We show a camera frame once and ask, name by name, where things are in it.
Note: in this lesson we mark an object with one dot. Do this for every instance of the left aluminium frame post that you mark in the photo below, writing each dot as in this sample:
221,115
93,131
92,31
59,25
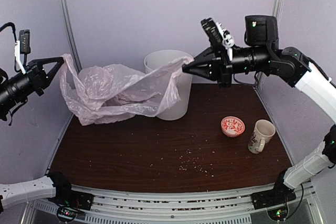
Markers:
70,35

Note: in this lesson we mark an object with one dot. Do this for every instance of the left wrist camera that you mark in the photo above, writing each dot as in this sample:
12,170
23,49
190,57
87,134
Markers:
21,50

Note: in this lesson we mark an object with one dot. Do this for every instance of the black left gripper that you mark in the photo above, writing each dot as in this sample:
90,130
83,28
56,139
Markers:
37,76

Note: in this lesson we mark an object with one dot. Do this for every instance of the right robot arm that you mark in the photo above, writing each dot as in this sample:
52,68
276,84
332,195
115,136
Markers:
302,73

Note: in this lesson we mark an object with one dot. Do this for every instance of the translucent pink plastic bag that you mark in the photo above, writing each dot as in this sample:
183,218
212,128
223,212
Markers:
103,95

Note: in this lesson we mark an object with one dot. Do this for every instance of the cream patterned ceramic mug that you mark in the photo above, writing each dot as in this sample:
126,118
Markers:
263,132

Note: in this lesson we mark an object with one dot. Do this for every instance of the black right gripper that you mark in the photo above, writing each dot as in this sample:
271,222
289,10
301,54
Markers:
212,70

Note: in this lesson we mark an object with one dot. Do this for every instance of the front aluminium rail base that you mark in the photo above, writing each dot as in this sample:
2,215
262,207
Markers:
228,206

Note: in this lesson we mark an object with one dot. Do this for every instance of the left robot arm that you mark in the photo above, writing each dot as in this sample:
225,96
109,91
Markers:
28,146

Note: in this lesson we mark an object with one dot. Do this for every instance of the red patterned ceramic bowl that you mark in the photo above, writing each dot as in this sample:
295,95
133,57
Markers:
232,126

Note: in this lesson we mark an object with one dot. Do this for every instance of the white plastic trash bin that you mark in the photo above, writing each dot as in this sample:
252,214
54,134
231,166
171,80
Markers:
167,66

